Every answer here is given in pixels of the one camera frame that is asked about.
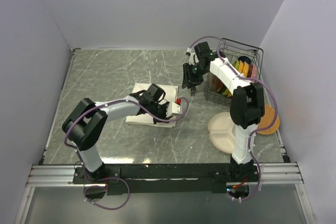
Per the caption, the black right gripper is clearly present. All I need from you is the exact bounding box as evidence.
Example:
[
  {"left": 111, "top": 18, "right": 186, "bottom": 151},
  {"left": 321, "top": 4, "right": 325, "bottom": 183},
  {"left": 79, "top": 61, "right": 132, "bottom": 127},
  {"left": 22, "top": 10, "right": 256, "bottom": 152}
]
[{"left": 181, "top": 62, "right": 207, "bottom": 89}]

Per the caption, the white cloth napkin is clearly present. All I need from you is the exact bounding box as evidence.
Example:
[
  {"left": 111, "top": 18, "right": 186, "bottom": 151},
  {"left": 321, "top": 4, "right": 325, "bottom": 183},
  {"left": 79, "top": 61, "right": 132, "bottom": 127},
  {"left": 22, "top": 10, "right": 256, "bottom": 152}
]
[{"left": 125, "top": 82, "right": 180, "bottom": 129}]

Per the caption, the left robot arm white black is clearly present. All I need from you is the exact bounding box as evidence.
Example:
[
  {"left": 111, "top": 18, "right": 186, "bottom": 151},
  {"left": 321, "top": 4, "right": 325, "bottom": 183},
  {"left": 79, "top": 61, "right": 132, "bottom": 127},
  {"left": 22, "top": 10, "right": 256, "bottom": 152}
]
[{"left": 62, "top": 84, "right": 173, "bottom": 183}]

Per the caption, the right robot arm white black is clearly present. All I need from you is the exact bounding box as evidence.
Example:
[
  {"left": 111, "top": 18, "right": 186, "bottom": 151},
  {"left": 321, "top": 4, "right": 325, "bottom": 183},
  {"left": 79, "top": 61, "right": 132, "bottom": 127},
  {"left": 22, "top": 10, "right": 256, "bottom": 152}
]
[{"left": 182, "top": 41, "right": 265, "bottom": 182}]

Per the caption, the black fork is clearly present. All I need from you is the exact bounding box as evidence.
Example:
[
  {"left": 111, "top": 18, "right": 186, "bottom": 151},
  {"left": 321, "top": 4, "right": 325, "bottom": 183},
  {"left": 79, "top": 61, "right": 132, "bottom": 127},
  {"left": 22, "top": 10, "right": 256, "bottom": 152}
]
[{"left": 190, "top": 86, "right": 196, "bottom": 97}]

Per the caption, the brown round plate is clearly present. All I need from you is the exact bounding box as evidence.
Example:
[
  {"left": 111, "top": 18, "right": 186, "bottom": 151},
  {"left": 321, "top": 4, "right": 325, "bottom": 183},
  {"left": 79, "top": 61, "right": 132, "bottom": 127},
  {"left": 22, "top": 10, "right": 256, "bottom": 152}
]
[{"left": 208, "top": 74, "right": 223, "bottom": 93}]

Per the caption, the beige round plate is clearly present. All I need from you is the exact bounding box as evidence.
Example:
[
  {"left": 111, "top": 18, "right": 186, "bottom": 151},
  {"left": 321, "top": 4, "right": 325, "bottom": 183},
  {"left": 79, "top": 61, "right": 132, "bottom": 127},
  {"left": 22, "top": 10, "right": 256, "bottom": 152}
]
[{"left": 208, "top": 112, "right": 235, "bottom": 154}]

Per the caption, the green plate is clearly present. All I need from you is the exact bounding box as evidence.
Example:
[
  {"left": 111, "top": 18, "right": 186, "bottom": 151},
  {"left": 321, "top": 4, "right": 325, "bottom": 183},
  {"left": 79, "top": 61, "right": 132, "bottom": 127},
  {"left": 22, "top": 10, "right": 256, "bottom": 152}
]
[{"left": 234, "top": 60, "right": 240, "bottom": 70}]

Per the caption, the yellow plate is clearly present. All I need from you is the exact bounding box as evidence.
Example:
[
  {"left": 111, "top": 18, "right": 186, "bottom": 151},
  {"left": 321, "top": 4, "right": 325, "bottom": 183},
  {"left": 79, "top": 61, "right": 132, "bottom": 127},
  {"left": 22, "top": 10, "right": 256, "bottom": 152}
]
[{"left": 238, "top": 61, "right": 244, "bottom": 75}]

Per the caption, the orange plate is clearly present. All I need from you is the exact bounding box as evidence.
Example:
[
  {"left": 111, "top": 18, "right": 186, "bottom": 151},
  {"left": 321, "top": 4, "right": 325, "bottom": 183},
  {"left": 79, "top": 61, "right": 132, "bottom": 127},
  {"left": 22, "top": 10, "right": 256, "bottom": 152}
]
[{"left": 243, "top": 62, "right": 249, "bottom": 77}]

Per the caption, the dark blue bowl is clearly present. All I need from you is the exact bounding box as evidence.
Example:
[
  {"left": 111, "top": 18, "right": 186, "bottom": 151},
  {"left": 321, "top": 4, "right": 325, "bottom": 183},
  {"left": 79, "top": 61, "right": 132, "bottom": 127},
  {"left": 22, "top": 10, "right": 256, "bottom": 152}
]
[{"left": 238, "top": 56, "right": 251, "bottom": 65}]

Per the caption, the pink plate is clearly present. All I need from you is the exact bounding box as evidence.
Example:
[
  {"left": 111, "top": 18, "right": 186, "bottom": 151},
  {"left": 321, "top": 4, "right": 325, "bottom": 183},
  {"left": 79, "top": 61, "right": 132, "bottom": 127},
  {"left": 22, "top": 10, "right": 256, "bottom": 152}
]
[{"left": 248, "top": 63, "right": 258, "bottom": 79}]

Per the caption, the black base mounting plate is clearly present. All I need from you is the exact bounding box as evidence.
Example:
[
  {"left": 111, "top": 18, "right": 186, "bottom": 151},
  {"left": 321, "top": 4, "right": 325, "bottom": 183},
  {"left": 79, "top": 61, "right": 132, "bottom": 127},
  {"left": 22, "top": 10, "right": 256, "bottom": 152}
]
[{"left": 72, "top": 163, "right": 259, "bottom": 196}]

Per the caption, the orange woven round placemat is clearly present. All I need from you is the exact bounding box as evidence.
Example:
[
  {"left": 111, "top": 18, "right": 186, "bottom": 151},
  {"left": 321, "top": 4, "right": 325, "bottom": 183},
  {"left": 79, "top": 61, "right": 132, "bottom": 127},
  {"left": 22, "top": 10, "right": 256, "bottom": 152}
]
[{"left": 257, "top": 104, "right": 280, "bottom": 135}]

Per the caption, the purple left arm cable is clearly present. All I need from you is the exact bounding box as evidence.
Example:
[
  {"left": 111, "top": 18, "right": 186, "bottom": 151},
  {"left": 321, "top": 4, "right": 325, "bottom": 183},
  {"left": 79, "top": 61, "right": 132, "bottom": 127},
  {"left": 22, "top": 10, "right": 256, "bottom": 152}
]
[{"left": 64, "top": 96, "right": 190, "bottom": 210}]

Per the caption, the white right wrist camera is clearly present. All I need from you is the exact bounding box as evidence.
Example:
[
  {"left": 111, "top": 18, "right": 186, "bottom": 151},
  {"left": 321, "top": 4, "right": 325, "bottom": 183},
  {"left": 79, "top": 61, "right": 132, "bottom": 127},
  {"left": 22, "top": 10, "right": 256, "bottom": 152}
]
[{"left": 186, "top": 48, "right": 198, "bottom": 65}]

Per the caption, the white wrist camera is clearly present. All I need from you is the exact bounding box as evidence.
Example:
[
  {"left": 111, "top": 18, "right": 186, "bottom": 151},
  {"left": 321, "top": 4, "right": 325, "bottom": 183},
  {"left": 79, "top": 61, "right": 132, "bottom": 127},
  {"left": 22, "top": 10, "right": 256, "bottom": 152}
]
[
  {"left": 186, "top": 48, "right": 198, "bottom": 65},
  {"left": 170, "top": 98, "right": 183, "bottom": 115}
]

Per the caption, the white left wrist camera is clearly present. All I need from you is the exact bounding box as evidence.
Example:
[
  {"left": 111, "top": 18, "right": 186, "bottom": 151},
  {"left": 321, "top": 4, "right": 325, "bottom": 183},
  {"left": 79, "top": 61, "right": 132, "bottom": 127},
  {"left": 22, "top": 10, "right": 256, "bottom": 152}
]
[{"left": 170, "top": 98, "right": 183, "bottom": 115}]

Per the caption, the black wire dish rack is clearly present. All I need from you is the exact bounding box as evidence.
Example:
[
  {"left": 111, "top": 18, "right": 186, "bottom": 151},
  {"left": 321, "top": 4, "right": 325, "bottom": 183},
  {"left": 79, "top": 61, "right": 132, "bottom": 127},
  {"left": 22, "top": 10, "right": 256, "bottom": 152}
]
[{"left": 204, "top": 38, "right": 264, "bottom": 106}]

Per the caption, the aluminium frame rail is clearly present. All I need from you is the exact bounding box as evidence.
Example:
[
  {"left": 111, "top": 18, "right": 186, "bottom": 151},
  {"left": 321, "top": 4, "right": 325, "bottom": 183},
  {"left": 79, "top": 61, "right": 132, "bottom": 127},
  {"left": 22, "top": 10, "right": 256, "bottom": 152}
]
[{"left": 26, "top": 163, "right": 303, "bottom": 187}]

